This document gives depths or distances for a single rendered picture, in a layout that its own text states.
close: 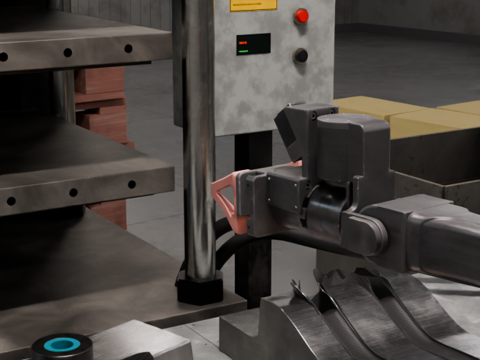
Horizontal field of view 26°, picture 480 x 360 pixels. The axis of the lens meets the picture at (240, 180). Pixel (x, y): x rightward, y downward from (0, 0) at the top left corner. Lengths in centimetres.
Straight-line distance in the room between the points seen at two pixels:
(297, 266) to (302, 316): 312
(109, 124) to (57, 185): 196
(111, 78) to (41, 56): 195
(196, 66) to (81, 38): 21
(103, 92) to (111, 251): 151
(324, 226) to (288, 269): 358
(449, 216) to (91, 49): 104
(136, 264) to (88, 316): 30
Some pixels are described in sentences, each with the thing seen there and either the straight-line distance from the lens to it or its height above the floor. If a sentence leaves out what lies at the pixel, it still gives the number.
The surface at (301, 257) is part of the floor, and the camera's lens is 477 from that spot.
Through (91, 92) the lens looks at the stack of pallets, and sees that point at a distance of 372.
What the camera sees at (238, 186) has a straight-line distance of 109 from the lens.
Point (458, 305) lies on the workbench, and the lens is 197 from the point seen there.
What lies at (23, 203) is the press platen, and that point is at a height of 101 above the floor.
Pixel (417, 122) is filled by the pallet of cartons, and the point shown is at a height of 44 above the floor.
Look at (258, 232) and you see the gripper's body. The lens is 109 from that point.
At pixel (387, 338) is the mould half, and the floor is 89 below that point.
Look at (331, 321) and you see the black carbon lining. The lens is 155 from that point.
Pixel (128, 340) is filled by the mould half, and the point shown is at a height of 91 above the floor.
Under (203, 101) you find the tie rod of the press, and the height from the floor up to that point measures 117.
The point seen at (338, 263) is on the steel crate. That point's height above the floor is 21.
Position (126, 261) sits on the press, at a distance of 223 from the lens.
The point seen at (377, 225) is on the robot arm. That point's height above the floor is 122.
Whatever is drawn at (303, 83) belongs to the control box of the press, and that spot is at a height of 116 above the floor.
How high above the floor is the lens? 148
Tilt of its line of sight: 14 degrees down
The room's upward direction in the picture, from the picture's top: straight up
